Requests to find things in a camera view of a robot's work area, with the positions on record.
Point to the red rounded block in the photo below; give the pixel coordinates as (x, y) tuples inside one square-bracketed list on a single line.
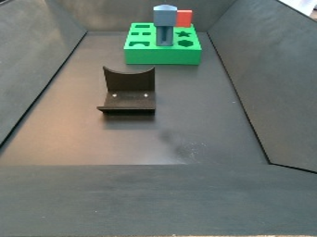
[(183, 18)]

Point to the black curved fixture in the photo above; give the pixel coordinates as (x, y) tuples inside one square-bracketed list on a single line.
[(129, 91)]

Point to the blue pentagon peg block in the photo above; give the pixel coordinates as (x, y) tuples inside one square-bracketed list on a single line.
[(164, 16)]

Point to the green shape sorter board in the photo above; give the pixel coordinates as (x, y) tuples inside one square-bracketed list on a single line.
[(141, 51)]

